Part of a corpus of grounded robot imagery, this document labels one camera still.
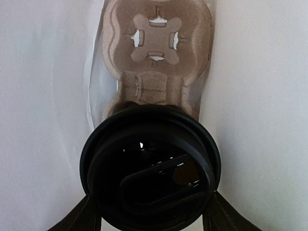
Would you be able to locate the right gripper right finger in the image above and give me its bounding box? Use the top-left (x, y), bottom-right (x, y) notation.
top-left (203, 192), bottom-right (257, 231)

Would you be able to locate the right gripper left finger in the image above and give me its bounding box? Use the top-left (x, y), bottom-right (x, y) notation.
top-left (48, 194), bottom-right (102, 231)

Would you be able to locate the brown cardboard cup carrier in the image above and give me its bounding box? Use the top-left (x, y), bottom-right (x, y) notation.
top-left (101, 0), bottom-right (214, 119)

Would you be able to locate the cream paper bag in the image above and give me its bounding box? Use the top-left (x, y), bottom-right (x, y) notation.
top-left (0, 0), bottom-right (308, 231)

